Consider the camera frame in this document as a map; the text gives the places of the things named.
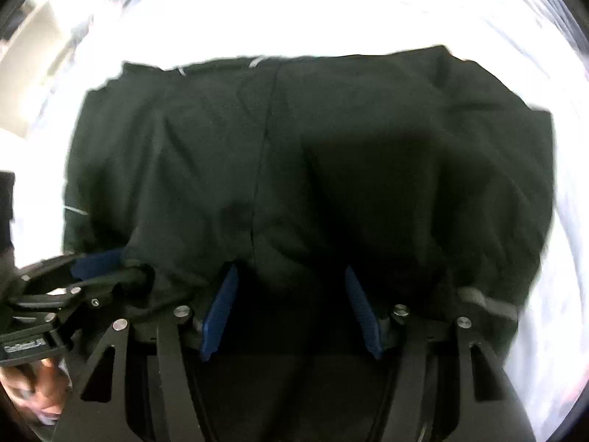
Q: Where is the person's left hand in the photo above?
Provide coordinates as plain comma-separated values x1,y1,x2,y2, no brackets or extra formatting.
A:
0,359,72,424

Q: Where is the black hooded jacket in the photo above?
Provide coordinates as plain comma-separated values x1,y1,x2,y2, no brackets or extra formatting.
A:
62,45,555,364

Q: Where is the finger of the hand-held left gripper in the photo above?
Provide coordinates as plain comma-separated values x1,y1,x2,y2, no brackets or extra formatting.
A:
18,264,155,309
21,249,127,286

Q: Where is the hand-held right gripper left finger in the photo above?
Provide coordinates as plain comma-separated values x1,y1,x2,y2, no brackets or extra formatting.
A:
53,262,240,442

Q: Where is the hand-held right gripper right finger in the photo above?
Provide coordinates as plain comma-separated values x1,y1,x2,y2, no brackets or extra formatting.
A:
345,266,537,442

